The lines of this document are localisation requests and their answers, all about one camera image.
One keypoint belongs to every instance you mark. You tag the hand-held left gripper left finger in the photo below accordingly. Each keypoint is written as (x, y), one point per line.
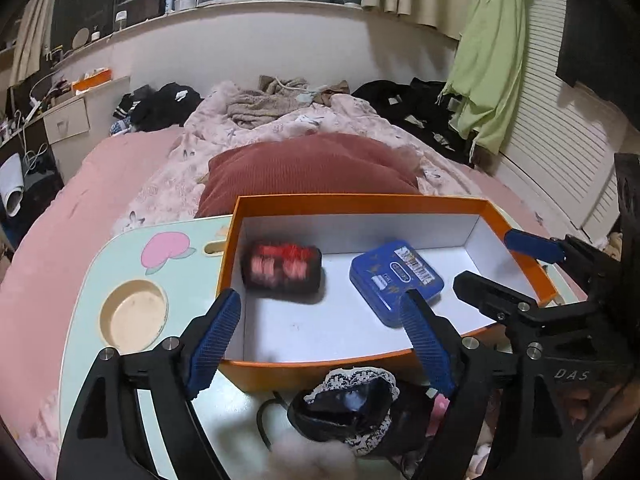
(212, 345)

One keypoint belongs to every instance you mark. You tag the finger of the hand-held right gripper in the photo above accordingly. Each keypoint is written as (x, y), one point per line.
(530, 246)
(487, 292)

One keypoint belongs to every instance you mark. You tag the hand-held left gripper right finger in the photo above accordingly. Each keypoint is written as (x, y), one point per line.
(425, 350)

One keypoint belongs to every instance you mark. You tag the orange cardboard box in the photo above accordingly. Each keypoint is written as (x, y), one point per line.
(280, 375)

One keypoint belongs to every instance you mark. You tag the blue tin box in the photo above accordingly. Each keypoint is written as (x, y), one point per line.
(395, 280)

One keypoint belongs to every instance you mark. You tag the black lace pouch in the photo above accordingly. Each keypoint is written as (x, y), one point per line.
(350, 410)

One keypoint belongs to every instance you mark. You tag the black red pouch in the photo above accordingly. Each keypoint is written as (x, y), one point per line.
(282, 272)

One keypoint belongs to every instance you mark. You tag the mint green desktop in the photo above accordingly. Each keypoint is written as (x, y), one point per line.
(85, 360)

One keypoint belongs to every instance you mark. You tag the person's right hand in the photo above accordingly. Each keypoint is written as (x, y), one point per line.
(577, 404)

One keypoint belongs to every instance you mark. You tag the small pink item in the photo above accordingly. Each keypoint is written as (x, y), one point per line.
(441, 407)

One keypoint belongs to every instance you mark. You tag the white louvered closet door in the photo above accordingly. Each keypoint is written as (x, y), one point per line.
(555, 125)

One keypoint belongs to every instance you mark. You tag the green hanging garment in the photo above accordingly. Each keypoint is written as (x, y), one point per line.
(492, 55)

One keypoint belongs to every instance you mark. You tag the black hanging garment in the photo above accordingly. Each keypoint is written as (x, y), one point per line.
(595, 50)

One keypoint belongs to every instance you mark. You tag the pink bedsheet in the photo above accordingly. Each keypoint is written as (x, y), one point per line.
(65, 200)

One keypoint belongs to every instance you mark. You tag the beige towel blanket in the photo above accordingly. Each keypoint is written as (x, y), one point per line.
(260, 105)

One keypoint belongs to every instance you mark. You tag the black striped clothes pile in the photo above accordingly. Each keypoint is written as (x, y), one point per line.
(160, 105)

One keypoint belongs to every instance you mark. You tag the white drawer cabinet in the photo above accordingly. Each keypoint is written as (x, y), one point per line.
(70, 120)

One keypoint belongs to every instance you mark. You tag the small orange box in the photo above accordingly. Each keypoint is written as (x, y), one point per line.
(92, 80)

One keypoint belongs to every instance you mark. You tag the round cream mirror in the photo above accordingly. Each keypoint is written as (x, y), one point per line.
(80, 37)

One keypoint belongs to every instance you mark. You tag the white bottle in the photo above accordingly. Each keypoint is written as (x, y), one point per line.
(170, 2)

